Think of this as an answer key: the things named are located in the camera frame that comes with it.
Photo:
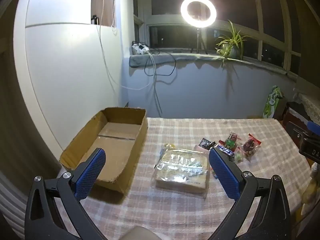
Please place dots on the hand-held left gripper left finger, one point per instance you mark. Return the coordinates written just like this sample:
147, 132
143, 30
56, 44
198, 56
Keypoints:
90, 175

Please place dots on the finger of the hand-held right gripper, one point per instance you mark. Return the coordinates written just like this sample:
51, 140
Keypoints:
313, 125

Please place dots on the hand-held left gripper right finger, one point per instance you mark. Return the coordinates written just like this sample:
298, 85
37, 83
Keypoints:
222, 172

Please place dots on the brown chocolate bar blue label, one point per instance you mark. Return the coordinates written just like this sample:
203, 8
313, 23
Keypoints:
226, 151

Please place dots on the small green snack packet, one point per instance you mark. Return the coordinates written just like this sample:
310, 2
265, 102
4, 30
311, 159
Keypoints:
238, 158

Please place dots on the cardboard box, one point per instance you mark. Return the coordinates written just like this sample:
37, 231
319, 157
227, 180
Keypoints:
112, 155

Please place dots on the clear snack bag red green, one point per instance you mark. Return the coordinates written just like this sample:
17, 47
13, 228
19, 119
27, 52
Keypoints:
231, 141

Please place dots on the pink snack packet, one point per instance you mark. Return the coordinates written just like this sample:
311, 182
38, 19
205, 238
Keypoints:
200, 149

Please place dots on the black patterned snack packet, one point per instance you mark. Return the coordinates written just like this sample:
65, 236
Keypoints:
205, 143

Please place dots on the clear bag dark snack red edge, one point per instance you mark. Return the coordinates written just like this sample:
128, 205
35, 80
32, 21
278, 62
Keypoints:
250, 146

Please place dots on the large clear cracker packet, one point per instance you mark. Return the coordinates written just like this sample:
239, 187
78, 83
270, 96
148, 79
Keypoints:
180, 170

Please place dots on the yellow snack packet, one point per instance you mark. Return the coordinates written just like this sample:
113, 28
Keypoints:
169, 145

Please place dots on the lace cloth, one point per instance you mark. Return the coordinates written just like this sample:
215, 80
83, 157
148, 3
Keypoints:
310, 105

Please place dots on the dark wooden furniture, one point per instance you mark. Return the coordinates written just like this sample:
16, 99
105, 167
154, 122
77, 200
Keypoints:
290, 115

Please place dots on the checkered tablecloth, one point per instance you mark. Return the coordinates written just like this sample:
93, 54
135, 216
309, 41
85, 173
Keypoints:
175, 135

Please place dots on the white cabinet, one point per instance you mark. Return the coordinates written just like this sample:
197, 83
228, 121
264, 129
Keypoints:
62, 67

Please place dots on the potted spider plant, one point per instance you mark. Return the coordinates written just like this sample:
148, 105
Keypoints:
231, 47

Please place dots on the white power strip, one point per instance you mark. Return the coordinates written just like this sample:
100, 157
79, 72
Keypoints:
140, 48

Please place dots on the black charger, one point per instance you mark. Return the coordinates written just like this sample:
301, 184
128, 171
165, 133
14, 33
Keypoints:
94, 20

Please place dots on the window with white frame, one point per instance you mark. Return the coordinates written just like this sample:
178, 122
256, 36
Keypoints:
255, 5

